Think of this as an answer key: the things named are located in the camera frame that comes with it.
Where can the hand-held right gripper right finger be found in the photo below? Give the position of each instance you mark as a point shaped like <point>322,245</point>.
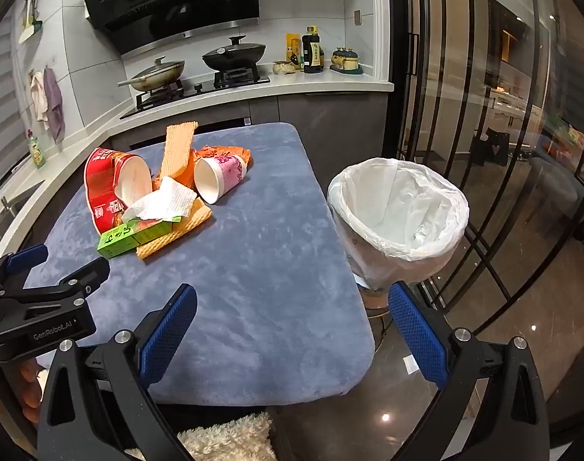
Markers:
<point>416,336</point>

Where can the black gas stove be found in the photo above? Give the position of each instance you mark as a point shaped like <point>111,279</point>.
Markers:
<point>196,89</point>

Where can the yellow seasoning packet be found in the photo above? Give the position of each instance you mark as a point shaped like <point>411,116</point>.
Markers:
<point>293,50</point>

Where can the red instant noodle bowl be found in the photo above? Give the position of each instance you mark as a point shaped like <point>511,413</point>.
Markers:
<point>100,187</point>

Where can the green cardboard box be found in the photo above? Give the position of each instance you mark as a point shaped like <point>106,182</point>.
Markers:
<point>124,242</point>

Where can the black range hood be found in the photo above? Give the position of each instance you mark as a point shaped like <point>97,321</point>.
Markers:
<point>176,5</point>

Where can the purple hanging towel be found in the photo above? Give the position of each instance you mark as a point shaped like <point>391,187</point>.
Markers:
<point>54,105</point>

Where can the black wok with lid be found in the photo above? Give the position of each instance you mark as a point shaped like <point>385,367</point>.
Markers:
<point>234,55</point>

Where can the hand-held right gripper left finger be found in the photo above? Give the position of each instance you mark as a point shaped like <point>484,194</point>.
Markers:
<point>169,331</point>

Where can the black framed glass door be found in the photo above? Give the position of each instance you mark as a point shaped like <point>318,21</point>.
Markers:
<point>440,57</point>

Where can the pink floral paper cup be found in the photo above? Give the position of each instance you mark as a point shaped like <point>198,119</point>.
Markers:
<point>224,170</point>

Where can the ceramic condiment jar set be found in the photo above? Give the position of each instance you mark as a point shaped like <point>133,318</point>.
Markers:
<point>345,60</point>

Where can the green dish soap bottle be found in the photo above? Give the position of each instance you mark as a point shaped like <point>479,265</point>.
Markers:
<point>36,153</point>

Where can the dark soy sauce bottle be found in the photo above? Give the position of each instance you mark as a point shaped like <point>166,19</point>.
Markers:
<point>313,53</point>

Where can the white fluffy cushion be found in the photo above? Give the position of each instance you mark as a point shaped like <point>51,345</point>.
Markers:
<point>224,439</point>

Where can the window blind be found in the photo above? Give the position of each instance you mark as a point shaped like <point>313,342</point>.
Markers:
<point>1,105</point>

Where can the wall outlet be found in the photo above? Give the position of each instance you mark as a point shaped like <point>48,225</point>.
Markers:
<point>358,17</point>

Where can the blue-grey plush table cover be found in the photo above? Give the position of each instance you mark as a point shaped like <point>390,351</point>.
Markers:
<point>253,273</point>

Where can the white tissue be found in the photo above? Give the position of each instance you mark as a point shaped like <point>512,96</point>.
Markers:
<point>172,199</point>

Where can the person's left hand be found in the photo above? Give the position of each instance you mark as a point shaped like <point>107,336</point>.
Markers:
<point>30,394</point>

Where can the black bag with heart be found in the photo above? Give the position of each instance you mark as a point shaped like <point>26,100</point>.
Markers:
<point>491,146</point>

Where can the wall utensil rack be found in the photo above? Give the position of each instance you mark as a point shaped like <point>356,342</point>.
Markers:
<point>30,14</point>

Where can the orange snack wrapper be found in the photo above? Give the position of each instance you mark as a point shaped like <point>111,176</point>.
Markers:
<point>224,151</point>
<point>188,168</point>

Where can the pale hanging towel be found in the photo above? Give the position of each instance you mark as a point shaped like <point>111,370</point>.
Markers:
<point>38,98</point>

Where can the dark grey kitchen cabinet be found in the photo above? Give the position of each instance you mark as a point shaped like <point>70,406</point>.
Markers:
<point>330,125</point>

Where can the trash bin with white liner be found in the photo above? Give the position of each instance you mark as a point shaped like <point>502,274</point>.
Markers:
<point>397,201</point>

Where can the beige wok with lid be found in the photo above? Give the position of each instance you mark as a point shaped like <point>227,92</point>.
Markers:
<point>157,73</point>

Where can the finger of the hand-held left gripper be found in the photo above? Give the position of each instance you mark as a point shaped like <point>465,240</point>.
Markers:
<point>28,255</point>
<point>80,276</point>

